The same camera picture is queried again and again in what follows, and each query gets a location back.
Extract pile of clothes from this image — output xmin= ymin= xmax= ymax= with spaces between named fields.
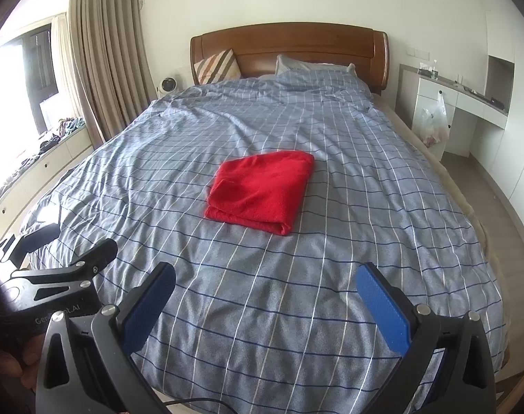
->
xmin=0 ymin=116 xmax=86 ymax=195

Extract striped cushion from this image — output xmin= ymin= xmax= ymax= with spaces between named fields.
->
xmin=194 ymin=49 xmax=241 ymax=86

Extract small white fan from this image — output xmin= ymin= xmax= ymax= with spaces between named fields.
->
xmin=156 ymin=77 xmax=182 ymax=98

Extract light blue pillow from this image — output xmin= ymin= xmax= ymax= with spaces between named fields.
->
xmin=275 ymin=55 xmax=357 ymax=77

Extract white built-in wardrobe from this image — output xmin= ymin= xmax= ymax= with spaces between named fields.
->
xmin=477 ymin=0 xmax=524 ymax=208

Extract person's left hand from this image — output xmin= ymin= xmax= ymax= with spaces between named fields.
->
xmin=0 ymin=330 xmax=45 ymax=391

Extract white desk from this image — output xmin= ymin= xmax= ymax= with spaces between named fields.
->
xmin=397 ymin=62 xmax=510 ymax=158

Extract small bottles on desk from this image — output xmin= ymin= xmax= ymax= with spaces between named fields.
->
xmin=417 ymin=58 xmax=440 ymax=80

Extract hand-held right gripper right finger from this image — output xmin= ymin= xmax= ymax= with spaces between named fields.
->
xmin=356 ymin=263 xmax=497 ymax=414

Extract beige curtain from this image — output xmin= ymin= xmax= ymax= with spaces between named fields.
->
xmin=51 ymin=0 xmax=157 ymax=149

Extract window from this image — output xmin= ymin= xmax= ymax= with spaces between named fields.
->
xmin=21 ymin=26 xmax=60 ymax=134

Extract wooden headboard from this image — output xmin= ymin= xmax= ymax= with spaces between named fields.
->
xmin=190 ymin=22 xmax=390 ymax=96

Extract red sweater with white rabbit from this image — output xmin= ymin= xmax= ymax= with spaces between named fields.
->
xmin=204 ymin=150 xmax=315 ymax=236

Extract white window seat cabinet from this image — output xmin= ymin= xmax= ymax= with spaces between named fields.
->
xmin=0 ymin=127 xmax=94 ymax=242

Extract white plastic bag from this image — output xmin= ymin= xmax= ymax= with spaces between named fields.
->
xmin=418 ymin=90 xmax=450 ymax=147

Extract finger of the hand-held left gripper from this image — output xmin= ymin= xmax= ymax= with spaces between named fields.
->
xmin=0 ymin=223 xmax=61 ymax=265
xmin=10 ymin=238 xmax=118 ymax=305

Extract blue checked duvet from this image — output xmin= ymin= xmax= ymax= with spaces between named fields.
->
xmin=27 ymin=71 xmax=506 ymax=402

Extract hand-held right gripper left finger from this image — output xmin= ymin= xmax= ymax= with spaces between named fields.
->
xmin=36 ymin=262 xmax=177 ymax=414

